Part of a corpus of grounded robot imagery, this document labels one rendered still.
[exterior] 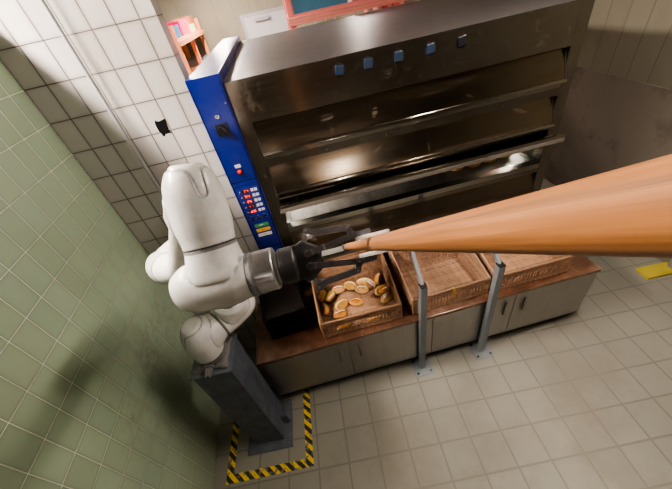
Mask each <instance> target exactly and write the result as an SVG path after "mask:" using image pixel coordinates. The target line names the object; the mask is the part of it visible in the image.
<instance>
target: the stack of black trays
mask: <svg viewBox="0 0 672 489"><path fill-rule="evenodd" d="M259 299H260V306H261V313H262V320H263V323H264V324H265V326H266V328H267V331H268V333H269V332H270V335H271V339H272V340H274V339H278V338H281V337H284V336H287V335H290V334H293V333H295V332H298V331H301V330H304V329H307V328H310V327H311V319H310V316H309V313H308V309H307V306H306V302H305V298H304V295H303V292H302V291H301V288H300V285H299V282H294V283H290V284H286V285H285V284H283V282H282V288H280V289H277V290H274V291H271V292H269V293H265V294H262V295H259Z"/></svg>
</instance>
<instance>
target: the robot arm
mask: <svg viewBox="0 0 672 489"><path fill-rule="evenodd" d="M161 191H162V196H163V199H162V205H163V216H164V221H165V223H166V225H167V227H168V228H169V240H168V241H167V242H166V243H164V244H163V245H162V246H161V247H160V248H159V249H157V251H156V252H154V253H152V254H151V255H150V256H149V257H148V258H147V261H146V264H145V268H146V272H147V274H148V276H149V277H150V278H151V279H152V280H154V281H156V282H158V283H161V284H169V292H170V296H171V298H172V300H173V302H174V303H175V305H176V306H177V307H178V308H179V309H181V310H183V311H187V312H201V311H210V310H211V311H210V312H209V313H208V314H205V315H197V316H193V317H191V318H189V319H188V320H187V321H185V322H184V324H183V325H182V327H181V329H180V339H181V343H182V345H183V347H184V349H185V350H186V352H187V353H188V354H189V355H190V356H191V357H192V358H193V359H194V360H195V361H196V364H195V368H194V370H193V374H194V375H198V374H200V373H203V372H205V378H206V379H210V378H211V375H212V373H213V370H217V369H226V368H228V366H229V362H228V360H229V353H230V347H231V342H232V340H233V338H232V337H231V336H228V335H229V334H230V333H232V332H233V331H234V330H235V329H237V328H238V327H239V326H240V325H241V324H242V323H243V322H244V321H245V320H246V319H247V318H248V317H249V316H250V315H251V313H252V312H253V310H254V308H255V305H256V300H255V297H254V296H257V295H258V296H259V295H262V294H265V293H269V292H271V291H274V290H277V289H280V288H282V282H283V284H285V285H286V284H290V283H294V282H298V281H302V280H307V281H312V282H313V283H314V285H315V286H316V287H317V290H318V291H321V290H322V289H323V288H324V287H326V286H327V285H328V284H331V283H334V282H337V281H340V280H342V279H345V278H348V277H351V276H354V275H356V274H359V273H361V271H362V270H361V269H362V264H363V263H366V262H371V261H375V260H377V259H378V257H377V254H381V253H385V252H389V251H371V252H366V253H362V254H359V257H360V258H352V259H342V260H332V261H324V259H323V258H322V251H323V250H326V249H328V248H331V247H333V246H336V245H338V244H340V243H343V242H345V241H348V240H350V239H352V238H355V240H356V241H358V240H361V239H365V238H369V237H373V236H376V235H380V234H384V233H387V232H390V231H389V229H385V230H382V231H378V232H374V233H371V230H370V229H369V228H367V229H363V230H359V231H353V230H352V228H351V226H350V225H348V224H347V225H340V226H334V227H327V228H320V229H309V228H304V229H303V230H302V231H303V235H302V240H301V241H299V242H298V243H297V244H295V245H291V246H287V247H283V248H279V249H277V250H276V251H274V250H273V248H271V247H269V248H265V249H261V250H257V251H253V252H248V253H245V254H243V252H242V250H241V248H240V246H239V244H238V242H237V239H236V236H235V232H234V231H235V230H234V224H233V219H232V215H231V211H230V208H229V205H228V202H227V199H226V196H225V193H224V190H223V188H222V186H221V184H220V182H219V180H218V178H217V177H216V175H215V174H214V173H213V171H212V170H211V169H210V168H209V167H208V166H205V165H204V164H203V163H200V162H195V163H188V164H181V165H174V166H170V167H168V169H167V171H166V172H164V174H163V178H162V186H161ZM344 231H346V232H347V235H344V236H342V237H339V238H337V239H335V240H332V241H330V242H327V243H325V244H322V245H320V246H317V245H314V244H312V243H309V242H307V239H311V238H312V237H313V236H317V235H324V234H331V233H337V232H344ZM347 265H355V268H352V269H350V270H347V271H344V272H341V273H338V274H336V275H333V276H330V277H327V278H325V279H323V278H319V279H317V278H315V277H316V276H317V275H318V274H319V273H320V271H321V270H322V269H323V268H328V267H337V266H347Z"/></svg>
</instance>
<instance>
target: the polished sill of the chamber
mask: <svg viewBox="0 0 672 489"><path fill-rule="evenodd" d="M538 165H539V163H538V162H536V161H535V160H530V161H526V162H523V163H519V164H515V165H511V166H507V167H503V168H499V169H495V170H492V171H488V172H484V173H480V174H476V175H472V176H468V177H464V178H461V179H457V180H453V181H449V182H445V183H441V184H437V185H434V186H430V187H426V188H422V189H418V190H414V191H410V192H406V193H403V194H399V195H395V196H391V197H387V198H383V199H379V200H375V201H372V202H368V203H364V204H360V205H356V206H352V207H348V208H344V209H341V210H337V211H333V212H329V213H325V214H321V215H317V216H313V217H310V218H306V219H302V220H298V221H294V222H290V223H288V229H289V232H293V231H297V230H301V229H304V228H309V227H313V226H316V225H320V224H324V223H328V222H332V221H336V220H340V219H343V218H347V217H351V216H355V215H359V214H363V213H367V212H370V211H374V210H378V209H382V208H386V207H390V206H393V205H397V204H401V203H405V202H409V201H413V200H417V199H420V198H424V197H428V196H432V195H436V194H440V193H444V192H447V191H451V190H455V189H459V188H463V187H467V186H471V185H474V184H478V183H482V182H486V181H490V180H494V179H497V178H501V177H505V176H509V175H513V174H517V173H521V172H524V171H528V170H532V169H536V168H538Z"/></svg>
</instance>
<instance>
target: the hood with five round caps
mask: <svg viewBox="0 0 672 489"><path fill-rule="evenodd" d="M582 2H583V0H576V1H572V2H568V3H563V4H559V5H555V6H551V7H546V8H542V9H538V10H534V11H529V12H525V13H521V14H517V15H512V16H508V17H504V18H500V19H495V20H491V21H487V22H482V23H478V24H474V25H470V26H465V27H461V28H457V29H453V30H448V31H444V32H440V33H436V34H431V35H427V36H423V37H419V38H414V39H410V40H406V41H402V42H397V43H393V44H389V45H385V46H380V47H376V48H372V49H368V50H363V51H359V52H355V53H351V54H346V55H342V56H338V57H333V58H329V59H325V60H321V61H316V62H312V63H308V64H304V65H299V66H295V67H291V68H287V69H282V70H278V71H274V72H270V73H265V74H261V75H257V76H253V77H248V78H244V79H240V80H237V81H238V84H239V86H240V89H241V92H242V95H243V98H244V101H245V104H246V107H247V110H248V113H249V116H250V118H251V121H252V123H254V122H259V121H263V120H267V119H271V118H275V117H279V116H283V115H287V114H292V113H296V112H300V111H304V110H308V109H312V108H316V107H321V106H325V105H329V104H333V103H337V102H341V101H345V100H350V99H354V98H358V97H362V96H366V95H370V94H374V93H378V92H383V91H387V90H391V89H395V88H399V87H403V86H407V85H412V84H416V83H420V82H424V81H428V80H432V79H436V78H440V77H445V76H449V75H453V74H457V73H461V72H465V71H469V70H474V69H478V68H482V67H486V66H490V65H494V64H498V63H503V62H507V61H511V60H515V59H519V58H523V57H527V56H531V55H536V54H540V53H544V52H548V51H552V50H556V49H560V48H565V47H569V46H571V43H572V40H573V36H574V32H575V28H576V25H577V21H578V17H579V14H580V10H581V6H582Z"/></svg>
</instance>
